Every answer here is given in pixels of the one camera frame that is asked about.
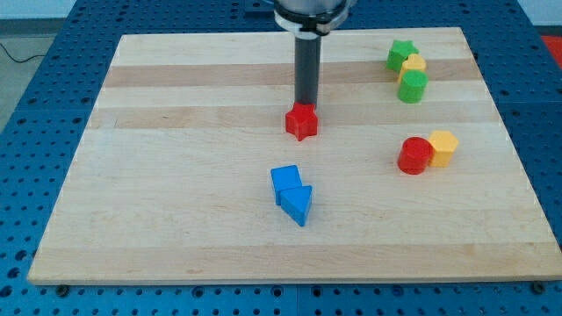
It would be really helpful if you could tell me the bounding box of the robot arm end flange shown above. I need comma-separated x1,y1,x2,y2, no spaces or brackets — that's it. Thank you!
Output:
273,0,357,40

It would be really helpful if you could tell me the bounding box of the red star block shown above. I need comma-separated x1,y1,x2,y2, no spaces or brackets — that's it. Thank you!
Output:
285,102,319,141

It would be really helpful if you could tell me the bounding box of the green star block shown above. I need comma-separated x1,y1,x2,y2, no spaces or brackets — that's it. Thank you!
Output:
386,39,419,72

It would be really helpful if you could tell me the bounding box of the blue cube block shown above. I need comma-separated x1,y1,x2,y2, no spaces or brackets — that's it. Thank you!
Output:
270,165,302,205

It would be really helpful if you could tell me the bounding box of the blue triangle block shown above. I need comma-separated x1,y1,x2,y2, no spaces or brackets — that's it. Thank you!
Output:
280,185,313,226

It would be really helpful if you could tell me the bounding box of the wooden board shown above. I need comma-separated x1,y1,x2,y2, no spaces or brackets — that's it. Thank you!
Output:
28,27,561,285

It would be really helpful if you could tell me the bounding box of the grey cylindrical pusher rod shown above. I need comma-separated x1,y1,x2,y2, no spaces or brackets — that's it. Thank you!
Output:
294,37,321,104

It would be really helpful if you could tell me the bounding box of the red cylinder block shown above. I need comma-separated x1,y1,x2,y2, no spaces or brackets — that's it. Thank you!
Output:
397,137,434,175

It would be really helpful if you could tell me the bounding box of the green cylinder block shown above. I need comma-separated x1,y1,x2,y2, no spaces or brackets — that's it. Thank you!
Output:
398,70,429,104

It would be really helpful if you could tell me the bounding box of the yellow hexagon block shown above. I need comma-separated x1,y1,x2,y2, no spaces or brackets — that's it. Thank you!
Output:
428,130,459,168

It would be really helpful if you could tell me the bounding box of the yellow heart block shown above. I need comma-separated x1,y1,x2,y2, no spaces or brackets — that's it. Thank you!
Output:
397,54,427,83

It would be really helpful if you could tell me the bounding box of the black cable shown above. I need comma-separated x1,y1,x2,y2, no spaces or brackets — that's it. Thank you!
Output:
0,42,47,64

